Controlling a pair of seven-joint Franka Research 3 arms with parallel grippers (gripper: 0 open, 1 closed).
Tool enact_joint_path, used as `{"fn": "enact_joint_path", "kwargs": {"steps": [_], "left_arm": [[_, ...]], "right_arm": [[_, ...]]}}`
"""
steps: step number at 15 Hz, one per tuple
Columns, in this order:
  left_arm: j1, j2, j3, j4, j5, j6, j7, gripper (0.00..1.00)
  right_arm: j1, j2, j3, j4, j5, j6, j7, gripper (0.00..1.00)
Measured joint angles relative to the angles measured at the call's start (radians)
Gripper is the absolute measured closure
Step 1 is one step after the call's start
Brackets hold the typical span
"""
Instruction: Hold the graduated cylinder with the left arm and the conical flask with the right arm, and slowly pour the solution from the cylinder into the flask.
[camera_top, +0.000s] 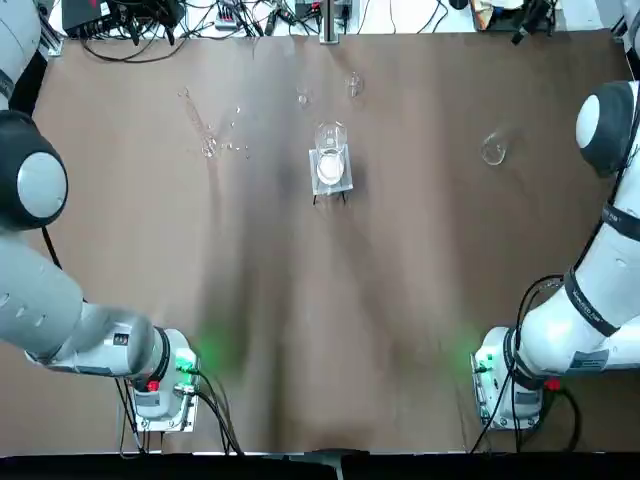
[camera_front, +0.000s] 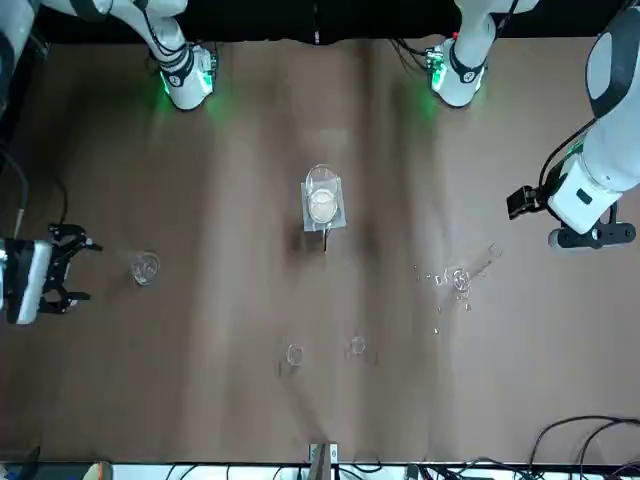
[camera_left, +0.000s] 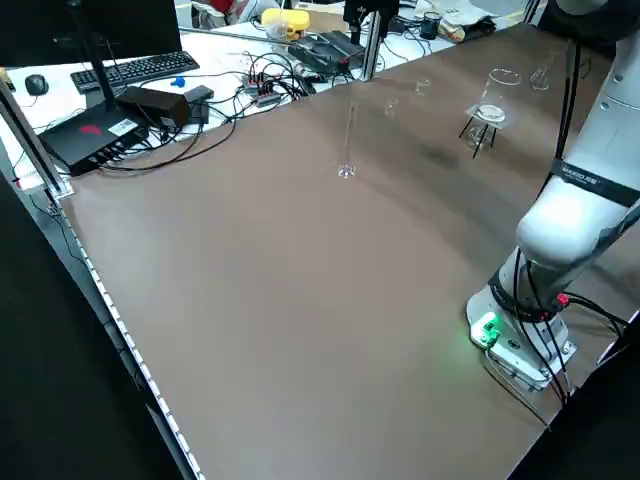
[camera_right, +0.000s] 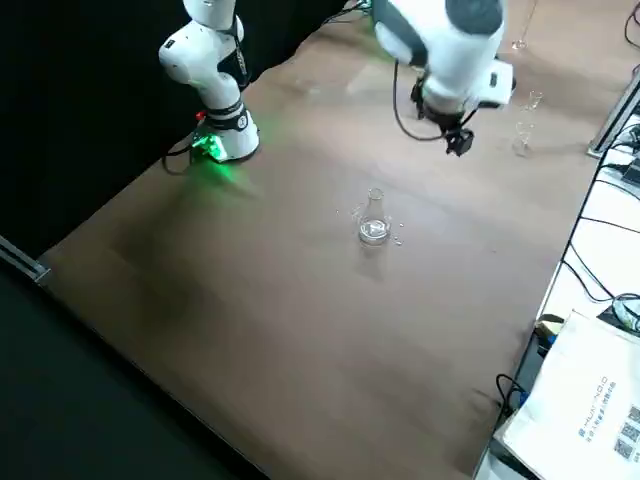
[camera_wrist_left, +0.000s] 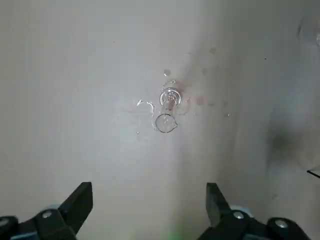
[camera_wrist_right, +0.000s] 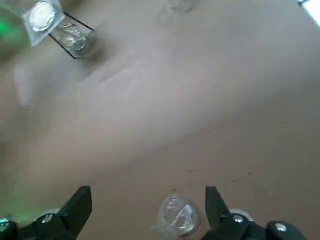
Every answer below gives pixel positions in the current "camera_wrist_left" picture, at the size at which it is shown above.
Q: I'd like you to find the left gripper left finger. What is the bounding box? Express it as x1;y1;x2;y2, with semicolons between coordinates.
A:
0;181;94;240

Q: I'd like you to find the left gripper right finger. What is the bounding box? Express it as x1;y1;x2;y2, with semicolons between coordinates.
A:
199;182;311;240

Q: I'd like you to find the glass graduated cylinder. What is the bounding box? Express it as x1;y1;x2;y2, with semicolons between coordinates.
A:
154;87;184;134

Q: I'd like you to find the small glass beaker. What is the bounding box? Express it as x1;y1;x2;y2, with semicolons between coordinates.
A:
296;13;320;50

